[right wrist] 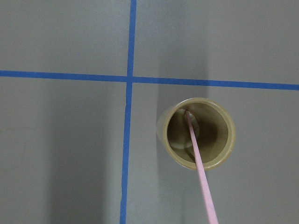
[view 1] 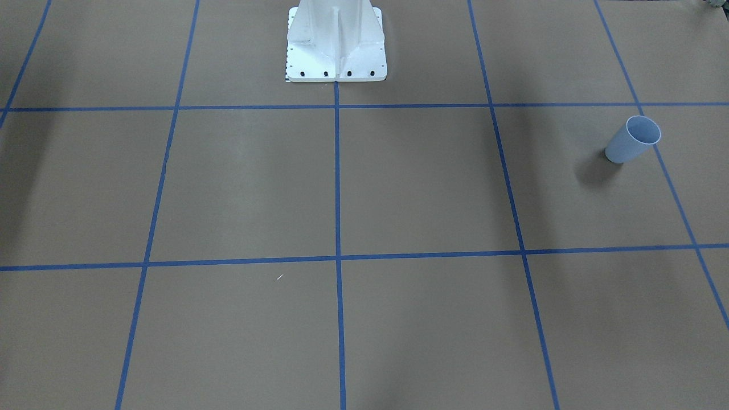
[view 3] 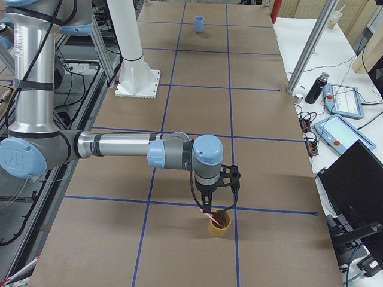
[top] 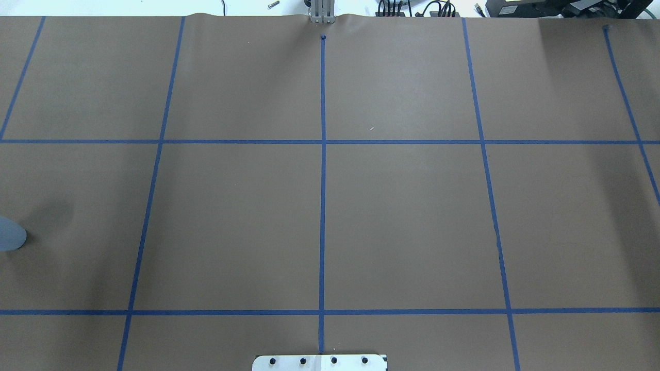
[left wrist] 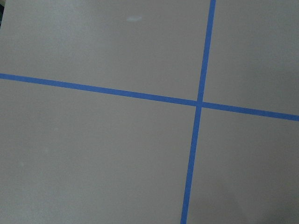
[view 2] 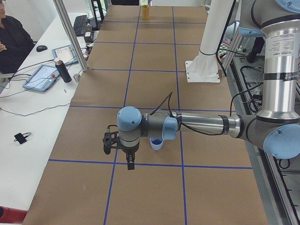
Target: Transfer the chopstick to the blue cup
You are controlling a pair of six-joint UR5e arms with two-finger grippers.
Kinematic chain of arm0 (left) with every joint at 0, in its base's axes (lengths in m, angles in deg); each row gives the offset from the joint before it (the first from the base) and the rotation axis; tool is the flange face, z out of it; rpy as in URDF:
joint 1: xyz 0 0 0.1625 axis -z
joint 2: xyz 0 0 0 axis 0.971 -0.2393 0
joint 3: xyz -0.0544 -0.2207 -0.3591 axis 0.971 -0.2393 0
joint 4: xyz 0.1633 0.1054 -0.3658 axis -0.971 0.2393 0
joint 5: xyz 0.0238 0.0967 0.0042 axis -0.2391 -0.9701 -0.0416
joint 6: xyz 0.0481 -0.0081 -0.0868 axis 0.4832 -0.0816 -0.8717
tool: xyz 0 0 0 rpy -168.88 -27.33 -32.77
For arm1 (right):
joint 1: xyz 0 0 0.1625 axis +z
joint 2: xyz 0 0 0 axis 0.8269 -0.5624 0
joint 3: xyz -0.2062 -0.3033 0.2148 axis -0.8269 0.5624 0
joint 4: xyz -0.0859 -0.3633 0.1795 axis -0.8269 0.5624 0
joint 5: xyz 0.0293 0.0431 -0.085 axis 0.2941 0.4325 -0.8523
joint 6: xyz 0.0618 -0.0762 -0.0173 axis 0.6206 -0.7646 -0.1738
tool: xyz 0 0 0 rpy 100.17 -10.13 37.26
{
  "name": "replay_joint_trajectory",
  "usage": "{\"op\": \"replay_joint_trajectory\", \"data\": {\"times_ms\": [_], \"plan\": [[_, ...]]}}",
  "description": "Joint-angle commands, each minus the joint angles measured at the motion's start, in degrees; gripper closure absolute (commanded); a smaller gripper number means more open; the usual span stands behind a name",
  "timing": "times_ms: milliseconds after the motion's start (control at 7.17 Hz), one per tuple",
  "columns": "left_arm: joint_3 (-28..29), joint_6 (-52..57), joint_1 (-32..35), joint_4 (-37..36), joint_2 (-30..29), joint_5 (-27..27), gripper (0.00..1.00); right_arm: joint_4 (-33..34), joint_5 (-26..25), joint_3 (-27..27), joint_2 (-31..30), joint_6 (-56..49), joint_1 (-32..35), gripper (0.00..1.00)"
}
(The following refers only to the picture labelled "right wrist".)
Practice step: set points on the tan ceramic cup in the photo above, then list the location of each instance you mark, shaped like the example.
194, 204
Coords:
213, 127

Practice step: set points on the pink chopstick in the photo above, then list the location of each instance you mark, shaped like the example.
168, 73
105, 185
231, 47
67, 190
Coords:
209, 205

